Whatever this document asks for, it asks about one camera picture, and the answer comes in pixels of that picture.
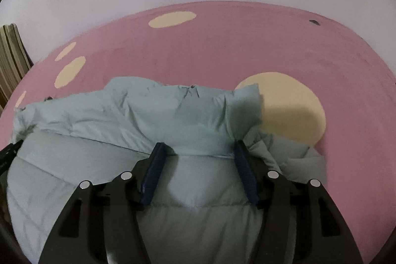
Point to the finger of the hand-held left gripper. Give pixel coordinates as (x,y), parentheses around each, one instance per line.
(7,154)

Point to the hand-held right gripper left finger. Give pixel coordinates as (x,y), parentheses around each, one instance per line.
(153,177)

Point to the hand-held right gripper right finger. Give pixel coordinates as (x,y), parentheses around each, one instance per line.
(247,177)

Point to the light blue puffer jacket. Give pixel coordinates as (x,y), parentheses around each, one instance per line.
(185,118)

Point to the striped padded headboard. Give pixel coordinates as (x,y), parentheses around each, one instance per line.
(12,63)

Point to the pink polka-dot bed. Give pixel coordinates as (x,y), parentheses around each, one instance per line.
(222,44)

